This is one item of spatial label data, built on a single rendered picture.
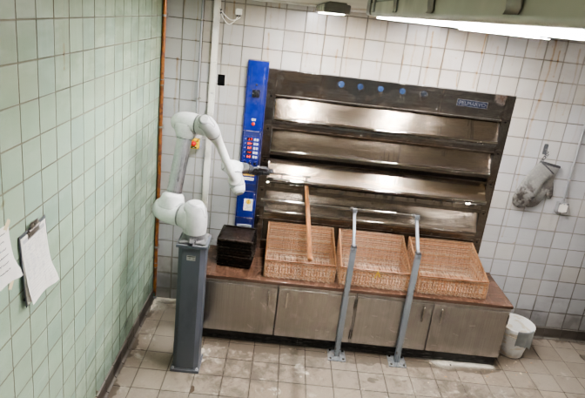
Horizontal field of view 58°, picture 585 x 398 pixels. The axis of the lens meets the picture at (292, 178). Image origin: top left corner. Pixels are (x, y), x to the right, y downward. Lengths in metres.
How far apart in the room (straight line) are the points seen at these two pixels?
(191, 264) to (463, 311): 2.12
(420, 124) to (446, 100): 0.27
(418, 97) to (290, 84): 1.01
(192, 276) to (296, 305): 0.93
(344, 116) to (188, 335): 2.01
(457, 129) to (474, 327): 1.56
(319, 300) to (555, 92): 2.44
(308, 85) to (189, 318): 1.94
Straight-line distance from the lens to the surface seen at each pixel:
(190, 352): 3.98
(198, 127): 3.49
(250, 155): 4.23
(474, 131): 4.43
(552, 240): 5.00
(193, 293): 3.71
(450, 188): 4.48
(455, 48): 4.28
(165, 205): 3.59
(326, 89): 4.16
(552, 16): 0.40
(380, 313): 4.24
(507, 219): 4.76
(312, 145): 4.22
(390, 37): 4.16
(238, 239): 4.14
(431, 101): 4.30
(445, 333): 4.44
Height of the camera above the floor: 2.54
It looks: 18 degrees down
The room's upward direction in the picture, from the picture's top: 7 degrees clockwise
